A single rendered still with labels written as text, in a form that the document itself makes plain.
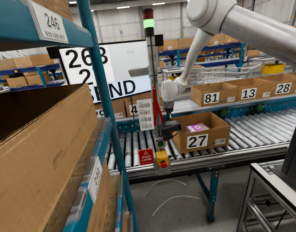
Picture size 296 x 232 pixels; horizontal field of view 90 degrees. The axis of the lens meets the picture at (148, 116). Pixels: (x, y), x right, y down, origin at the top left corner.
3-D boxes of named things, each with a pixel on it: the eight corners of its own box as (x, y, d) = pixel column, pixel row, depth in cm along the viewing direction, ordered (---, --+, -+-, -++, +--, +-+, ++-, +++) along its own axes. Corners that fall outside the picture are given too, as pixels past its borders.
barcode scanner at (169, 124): (183, 137, 89) (180, 122, 84) (164, 142, 89) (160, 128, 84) (180, 132, 95) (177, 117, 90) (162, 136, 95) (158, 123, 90)
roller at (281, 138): (285, 147, 114) (287, 142, 112) (240, 119, 161) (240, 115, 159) (291, 146, 114) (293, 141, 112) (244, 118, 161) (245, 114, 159)
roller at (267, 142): (269, 150, 113) (270, 144, 111) (228, 120, 160) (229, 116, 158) (275, 149, 113) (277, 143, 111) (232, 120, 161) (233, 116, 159)
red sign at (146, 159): (139, 165, 100) (137, 150, 95) (139, 165, 101) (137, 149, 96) (163, 162, 101) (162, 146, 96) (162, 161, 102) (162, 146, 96)
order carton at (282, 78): (270, 97, 160) (275, 82, 153) (250, 90, 187) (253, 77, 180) (304, 92, 162) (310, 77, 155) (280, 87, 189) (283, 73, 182)
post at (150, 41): (154, 176, 106) (138, 37, 70) (153, 171, 110) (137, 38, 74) (171, 174, 106) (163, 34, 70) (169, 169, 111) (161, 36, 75)
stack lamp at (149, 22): (144, 27, 69) (143, 11, 66) (143, 28, 73) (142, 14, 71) (155, 26, 69) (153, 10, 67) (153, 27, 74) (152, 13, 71)
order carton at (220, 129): (180, 153, 113) (179, 134, 106) (169, 134, 139) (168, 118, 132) (228, 145, 116) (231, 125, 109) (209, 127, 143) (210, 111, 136)
